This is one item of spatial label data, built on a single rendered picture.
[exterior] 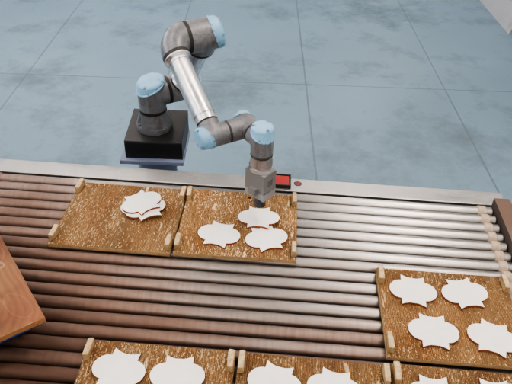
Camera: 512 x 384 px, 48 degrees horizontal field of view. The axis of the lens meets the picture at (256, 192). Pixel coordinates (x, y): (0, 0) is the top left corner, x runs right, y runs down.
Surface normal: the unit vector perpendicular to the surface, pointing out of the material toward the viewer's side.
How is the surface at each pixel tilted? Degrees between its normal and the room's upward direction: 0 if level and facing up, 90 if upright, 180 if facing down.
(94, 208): 0
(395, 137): 0
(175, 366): 0
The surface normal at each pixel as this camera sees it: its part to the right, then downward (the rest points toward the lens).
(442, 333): 0.04, -0.79
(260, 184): -0.66, 0.44
